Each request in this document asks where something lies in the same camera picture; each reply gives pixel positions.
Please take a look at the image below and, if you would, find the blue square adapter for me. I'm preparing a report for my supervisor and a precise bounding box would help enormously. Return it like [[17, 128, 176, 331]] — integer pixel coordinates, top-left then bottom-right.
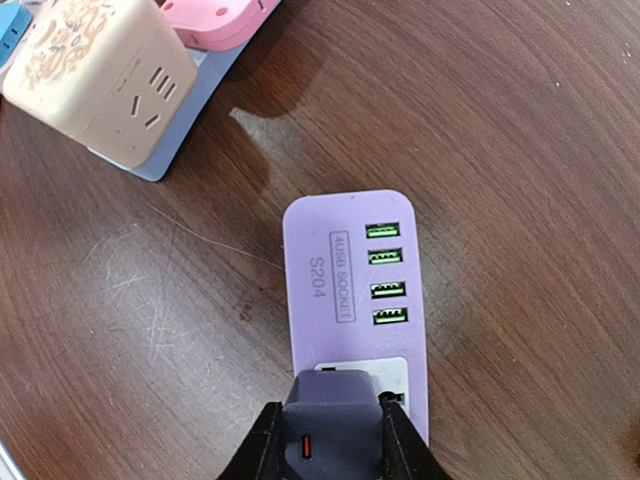
[[0, 2, 33, 67]]

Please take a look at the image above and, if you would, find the light blue power strip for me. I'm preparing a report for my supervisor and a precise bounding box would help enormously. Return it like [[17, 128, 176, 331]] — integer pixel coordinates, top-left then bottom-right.
[[89, 43, 248, 182]]

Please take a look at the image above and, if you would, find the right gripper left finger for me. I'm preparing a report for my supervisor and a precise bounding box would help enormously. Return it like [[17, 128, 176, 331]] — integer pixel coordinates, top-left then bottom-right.
[[217, 402, 283, 480]]

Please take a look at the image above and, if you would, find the beige cube socket adapter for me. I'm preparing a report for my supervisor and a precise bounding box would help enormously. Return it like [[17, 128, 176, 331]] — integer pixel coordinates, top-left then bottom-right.
[[2, 1, 198, 169]]

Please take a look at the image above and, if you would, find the pink socket adapter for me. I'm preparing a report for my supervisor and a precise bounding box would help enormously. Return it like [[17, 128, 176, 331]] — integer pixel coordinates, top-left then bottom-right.
[[160, 0, 280, 52]]

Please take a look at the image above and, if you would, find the purple usb power strip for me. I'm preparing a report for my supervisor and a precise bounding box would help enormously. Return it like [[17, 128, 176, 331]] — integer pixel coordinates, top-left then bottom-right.
[[283, 190, 429, 440]]

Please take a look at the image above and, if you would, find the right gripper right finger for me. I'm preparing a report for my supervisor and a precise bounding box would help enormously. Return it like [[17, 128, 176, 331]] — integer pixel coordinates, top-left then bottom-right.
[[379, 392, 450, 480]]

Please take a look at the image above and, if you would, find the dark blue usb charger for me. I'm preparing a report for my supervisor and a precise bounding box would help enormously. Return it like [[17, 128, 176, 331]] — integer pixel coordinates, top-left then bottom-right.
[[282, 370, 383, 479]]

